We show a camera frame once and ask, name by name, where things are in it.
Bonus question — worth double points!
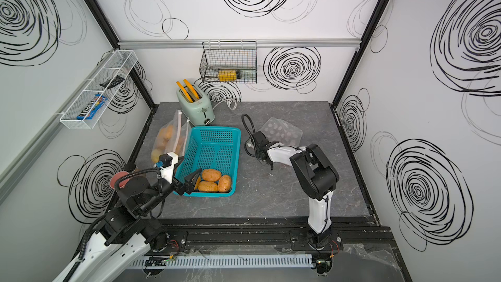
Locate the black wire wall basket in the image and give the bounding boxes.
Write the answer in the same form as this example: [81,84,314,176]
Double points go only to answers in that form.
[199,46,258,84]

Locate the aluminium wall rail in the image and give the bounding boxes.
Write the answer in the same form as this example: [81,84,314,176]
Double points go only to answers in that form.
[118,38,361,49]

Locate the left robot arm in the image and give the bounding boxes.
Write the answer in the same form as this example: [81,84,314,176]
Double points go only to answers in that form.
[55,170,202,281]

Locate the yellow bottle in basket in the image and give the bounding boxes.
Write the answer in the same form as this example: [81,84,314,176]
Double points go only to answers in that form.
[217,69,241,82]

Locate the mint green toaster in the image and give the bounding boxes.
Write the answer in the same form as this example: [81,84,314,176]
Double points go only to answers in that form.
[177,85,215,126]

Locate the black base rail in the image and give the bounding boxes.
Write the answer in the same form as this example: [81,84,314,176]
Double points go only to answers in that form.
[159,217,397,251]

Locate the pink cup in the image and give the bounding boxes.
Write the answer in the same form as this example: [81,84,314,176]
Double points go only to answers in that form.
[110,171,129,189]

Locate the black remote control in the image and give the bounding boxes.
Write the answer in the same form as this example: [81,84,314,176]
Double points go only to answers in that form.
[99,75,125,90]

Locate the right toast slice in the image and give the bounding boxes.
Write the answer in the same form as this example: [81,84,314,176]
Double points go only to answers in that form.
[183,79,200,101]

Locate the left toast slice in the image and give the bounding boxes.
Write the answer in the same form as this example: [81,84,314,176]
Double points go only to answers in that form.
[176,81,193,103]

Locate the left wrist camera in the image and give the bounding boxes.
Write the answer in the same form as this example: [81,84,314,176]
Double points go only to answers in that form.
[155,152,179,184]

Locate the teal plastic basket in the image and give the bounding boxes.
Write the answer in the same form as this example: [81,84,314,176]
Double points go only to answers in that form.
[175,126,241,198]

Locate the white slotted cable duct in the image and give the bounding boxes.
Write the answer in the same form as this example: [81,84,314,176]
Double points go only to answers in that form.
[128,254,314,270]

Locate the reddish potato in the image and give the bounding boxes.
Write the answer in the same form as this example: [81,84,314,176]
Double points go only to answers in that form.
[218,175,232,193]

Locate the clear zipper bag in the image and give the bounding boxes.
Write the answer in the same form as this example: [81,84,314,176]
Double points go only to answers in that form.
[151,110,182,164]

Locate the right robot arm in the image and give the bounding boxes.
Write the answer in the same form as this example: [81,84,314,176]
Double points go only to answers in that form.
[249,131,339,249]

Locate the white wire wall shelf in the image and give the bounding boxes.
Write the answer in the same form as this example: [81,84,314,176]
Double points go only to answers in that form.
[59,50,138,130]

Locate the blue candy packet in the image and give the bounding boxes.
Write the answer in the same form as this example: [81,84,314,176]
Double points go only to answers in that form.
[76,94,108,120]

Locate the white toaster cable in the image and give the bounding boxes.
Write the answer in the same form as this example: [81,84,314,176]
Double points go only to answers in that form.
[212,98,238,111]

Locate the toast slice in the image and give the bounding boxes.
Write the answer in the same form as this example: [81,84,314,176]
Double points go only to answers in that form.
[176,81,193,103]
[183,79,200,101]

